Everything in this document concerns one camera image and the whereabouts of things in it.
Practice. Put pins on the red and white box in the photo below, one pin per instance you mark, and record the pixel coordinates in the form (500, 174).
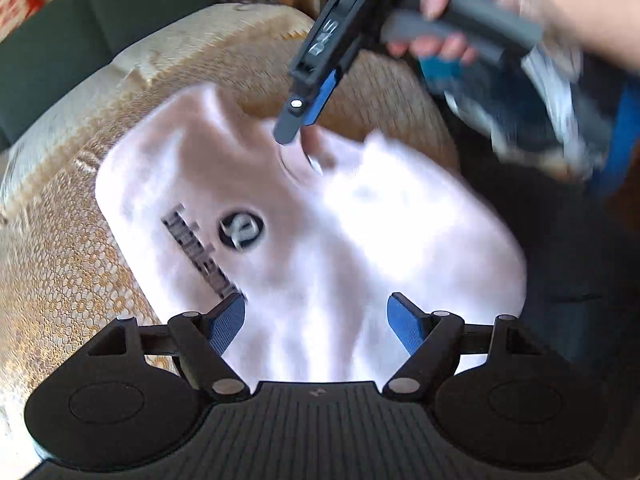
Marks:
(20, 2)

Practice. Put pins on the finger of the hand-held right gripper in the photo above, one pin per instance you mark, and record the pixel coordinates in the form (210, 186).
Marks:
(320, 100)
(290, 120)

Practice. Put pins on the person's right forearm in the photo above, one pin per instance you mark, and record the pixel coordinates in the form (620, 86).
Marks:
(590, 0)

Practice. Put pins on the teal blue cloth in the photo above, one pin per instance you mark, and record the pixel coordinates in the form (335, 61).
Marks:
(480, 105)

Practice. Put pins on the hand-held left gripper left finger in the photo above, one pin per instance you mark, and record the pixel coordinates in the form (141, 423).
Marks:
(227, 325)

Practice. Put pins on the person's dark clothing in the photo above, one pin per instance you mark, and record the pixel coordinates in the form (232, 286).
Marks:
(575, 260)

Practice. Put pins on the beige lace sofa cover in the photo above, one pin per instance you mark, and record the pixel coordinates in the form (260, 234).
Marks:
(60, 120)

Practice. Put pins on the white printed t-shirt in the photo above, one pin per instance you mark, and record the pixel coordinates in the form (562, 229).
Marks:
(325, 240)

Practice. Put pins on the dark green sofa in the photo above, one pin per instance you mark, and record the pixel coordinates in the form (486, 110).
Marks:
(125, 5)

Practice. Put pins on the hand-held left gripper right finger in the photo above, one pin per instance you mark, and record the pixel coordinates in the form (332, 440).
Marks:
(405, 325)

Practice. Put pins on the blue purple cloth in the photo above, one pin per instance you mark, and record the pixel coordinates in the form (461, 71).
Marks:
(617, 140)

